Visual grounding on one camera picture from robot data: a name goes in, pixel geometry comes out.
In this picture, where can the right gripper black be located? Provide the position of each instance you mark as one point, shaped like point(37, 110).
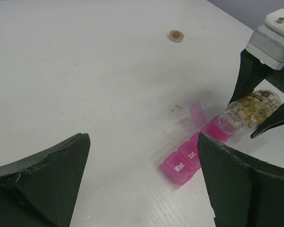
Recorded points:
point(251, 73)

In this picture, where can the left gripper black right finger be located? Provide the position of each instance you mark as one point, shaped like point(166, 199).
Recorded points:
point(244, 191)

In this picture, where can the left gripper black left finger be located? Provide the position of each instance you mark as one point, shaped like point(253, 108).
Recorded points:
point(41, 190)

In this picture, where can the clear bottle yellow capsules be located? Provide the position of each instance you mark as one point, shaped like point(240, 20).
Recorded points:
point(249, 112)

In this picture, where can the pink weekly pill organizer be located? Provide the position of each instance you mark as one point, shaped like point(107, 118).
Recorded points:
point(181, 165)

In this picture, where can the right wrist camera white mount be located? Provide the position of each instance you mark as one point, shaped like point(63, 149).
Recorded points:
point(267, 41)

